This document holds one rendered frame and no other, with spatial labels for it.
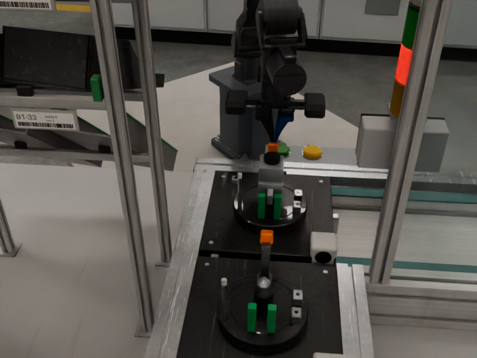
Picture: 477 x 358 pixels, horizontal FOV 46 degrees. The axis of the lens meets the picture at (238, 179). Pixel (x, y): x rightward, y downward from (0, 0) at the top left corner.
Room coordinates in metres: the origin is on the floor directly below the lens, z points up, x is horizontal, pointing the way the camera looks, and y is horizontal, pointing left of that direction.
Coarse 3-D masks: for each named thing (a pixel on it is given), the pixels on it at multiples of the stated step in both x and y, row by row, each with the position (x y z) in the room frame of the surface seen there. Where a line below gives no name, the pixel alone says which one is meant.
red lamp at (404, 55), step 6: (402, 48) 0.69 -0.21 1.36; (402, 54) 0.69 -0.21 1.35; (408, 54) 0.68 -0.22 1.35; (402, 60) 0.69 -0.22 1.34; (408, 60) 0.68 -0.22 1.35; (402, 66) 0.68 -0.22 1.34; (408, 66) 0.68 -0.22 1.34; (396, 72) 0.70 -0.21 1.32; (402, 72) 0.68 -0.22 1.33; (396, 78) 0.69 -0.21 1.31; (402, 78) 0.68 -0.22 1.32; (402, 84) 0.68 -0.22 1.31
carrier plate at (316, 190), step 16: (224, 176) 0.94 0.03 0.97; (256, 176) 0.94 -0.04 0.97; (288, 176) 0.94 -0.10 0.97; (304, 176) 0.94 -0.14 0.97; (320, 176) 0.94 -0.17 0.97; (224, 192) 0.88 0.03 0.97; (304, 192) 0.88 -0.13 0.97; (320, 192) 0.88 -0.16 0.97; (208, 208) 0.83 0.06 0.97; (224, 208) 0.83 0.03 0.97; (320, 208) 0.83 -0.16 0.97; (208, 224) 0.79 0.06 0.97; (224, 224) 0.79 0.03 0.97; (240, 224) 0.79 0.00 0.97; (304, 224) 0.79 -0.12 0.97; (320, 224) 0.79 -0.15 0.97; (208, 240) 0.74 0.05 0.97; (224, 240) 0.74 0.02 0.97; (240, 240) 0.74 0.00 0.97; (256, 240) 0.74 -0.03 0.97; (288, 240) 0.74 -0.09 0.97; (304, 240) 0.74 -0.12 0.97; (208, 256) 0.72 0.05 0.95; (224, 256) 0.72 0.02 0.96; (240, 256) 0.71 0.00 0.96; (256, 256) 0.71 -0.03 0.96; (272, 256) 0.71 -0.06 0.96; (288, 256) 0.71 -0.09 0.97; (304, 256) 0.70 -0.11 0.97
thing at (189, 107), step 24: (168, 96) 1.50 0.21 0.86; (192, 96) 1.50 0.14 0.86; (216, 96) 1.50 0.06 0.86; (96, 120) 1.36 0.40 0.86; (144, 120) 1.36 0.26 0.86; (168, 120) 1.36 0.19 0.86; (192, 120) 1.36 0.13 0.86; (216, 120) 1.36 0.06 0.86; (312, 120) 1.36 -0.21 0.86; (336, 120) 1.36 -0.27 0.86; (192, 144) 1.23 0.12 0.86; (288, 144) 1.23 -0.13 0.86; (312, 144) 1.23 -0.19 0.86; (336, 144) 1.23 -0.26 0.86; (144, 168) 1.12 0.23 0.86; (192, 168) 1.12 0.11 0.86
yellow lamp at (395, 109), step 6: (396, 84) 0.69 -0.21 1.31; (396, 90) 0.69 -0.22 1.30; (402, 90) 0.68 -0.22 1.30; (396, 96) 0.69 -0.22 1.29; (402, 96) 0.68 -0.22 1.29; (390, 102) 0.70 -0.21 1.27; (396, 102) 0.68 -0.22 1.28; (390, 108) 0.69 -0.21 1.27; (396, 108) 0.68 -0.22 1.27; (396, 114) 0.68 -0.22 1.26
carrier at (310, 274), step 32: (192, 288) 0.63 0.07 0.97; (224, 288) 0.55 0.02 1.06; (256, 288) 0.58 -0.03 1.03; (288, 288) 0.61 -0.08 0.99; (320, 288) 0.63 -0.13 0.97; (192, 320) 0.56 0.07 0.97; (224, 320) 0.55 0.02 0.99; (256, 320) 0.55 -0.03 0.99; (288, 320) 0.55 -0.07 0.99; (320, 320) 0.56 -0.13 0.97; (192, 352) 0.51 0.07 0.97; (224, 352) 0.51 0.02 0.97; (256, 352) 0.51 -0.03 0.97; (288, 352) 0.51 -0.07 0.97; (320, 352) 0.51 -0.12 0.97
